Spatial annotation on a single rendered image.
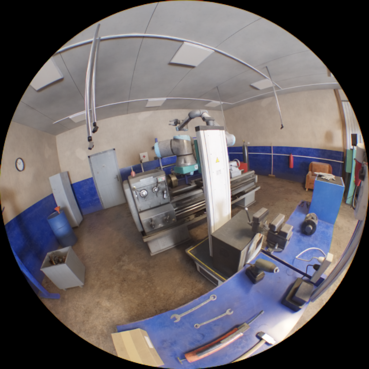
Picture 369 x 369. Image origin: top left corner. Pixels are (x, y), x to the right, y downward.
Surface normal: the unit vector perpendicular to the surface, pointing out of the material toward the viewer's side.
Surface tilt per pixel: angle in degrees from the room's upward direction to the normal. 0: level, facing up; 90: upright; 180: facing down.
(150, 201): 90
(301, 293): 0
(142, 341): 0
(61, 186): 90
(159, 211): 32
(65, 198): 90
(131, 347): 0
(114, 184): 90
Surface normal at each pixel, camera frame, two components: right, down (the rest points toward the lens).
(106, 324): -0.16, -0.95
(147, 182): 0.45, 0.18
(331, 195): -0.88, 0.27
